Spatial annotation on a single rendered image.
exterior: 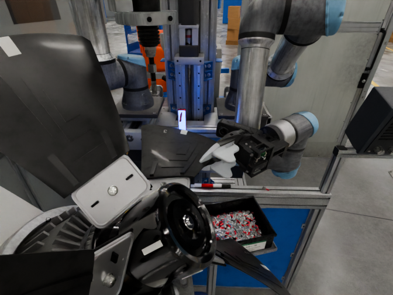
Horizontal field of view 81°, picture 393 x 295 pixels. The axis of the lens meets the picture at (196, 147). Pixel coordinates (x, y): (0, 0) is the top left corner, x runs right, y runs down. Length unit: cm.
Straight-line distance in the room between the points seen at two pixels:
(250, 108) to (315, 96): 183
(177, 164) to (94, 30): 66
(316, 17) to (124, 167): 55
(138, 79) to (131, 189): 79
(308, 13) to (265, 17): 10
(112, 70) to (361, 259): 190
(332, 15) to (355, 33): 174
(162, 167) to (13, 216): 27
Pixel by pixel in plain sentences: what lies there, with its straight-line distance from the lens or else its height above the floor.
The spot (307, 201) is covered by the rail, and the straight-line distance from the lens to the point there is 100.
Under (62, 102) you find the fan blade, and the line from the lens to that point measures 37.
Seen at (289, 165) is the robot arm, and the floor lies 108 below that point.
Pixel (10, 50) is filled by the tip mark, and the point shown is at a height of 142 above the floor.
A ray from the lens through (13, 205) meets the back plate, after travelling 53.
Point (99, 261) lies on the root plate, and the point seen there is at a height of 126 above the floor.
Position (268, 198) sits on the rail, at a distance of 94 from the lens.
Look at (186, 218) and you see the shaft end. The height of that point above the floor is 123.
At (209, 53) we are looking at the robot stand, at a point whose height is 125.
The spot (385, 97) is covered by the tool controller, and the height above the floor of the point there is 124.
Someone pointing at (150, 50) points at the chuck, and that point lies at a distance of 31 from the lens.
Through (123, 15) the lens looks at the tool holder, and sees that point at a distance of 28.
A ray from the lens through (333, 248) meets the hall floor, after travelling 201.
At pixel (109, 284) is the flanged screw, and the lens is 29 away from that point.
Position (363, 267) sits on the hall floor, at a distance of 202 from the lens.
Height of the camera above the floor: 147
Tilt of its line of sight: 33 degrees down
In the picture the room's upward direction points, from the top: straight up
